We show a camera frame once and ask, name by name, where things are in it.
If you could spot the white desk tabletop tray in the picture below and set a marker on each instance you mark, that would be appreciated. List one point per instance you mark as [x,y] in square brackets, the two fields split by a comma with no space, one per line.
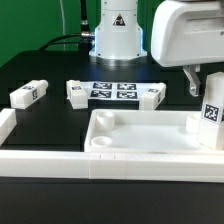
[145,132]

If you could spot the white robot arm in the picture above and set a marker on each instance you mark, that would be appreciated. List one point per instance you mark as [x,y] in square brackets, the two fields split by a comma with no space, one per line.
[186,33]

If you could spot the fiducial marker sheet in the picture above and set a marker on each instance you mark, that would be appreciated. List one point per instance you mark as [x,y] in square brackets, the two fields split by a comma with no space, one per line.
[116,91]

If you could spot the white U-shaped fence frame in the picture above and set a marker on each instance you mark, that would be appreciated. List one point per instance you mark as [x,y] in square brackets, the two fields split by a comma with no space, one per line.
[124,166]

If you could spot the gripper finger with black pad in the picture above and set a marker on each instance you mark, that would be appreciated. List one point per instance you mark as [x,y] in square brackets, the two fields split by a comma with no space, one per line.
[191,73]

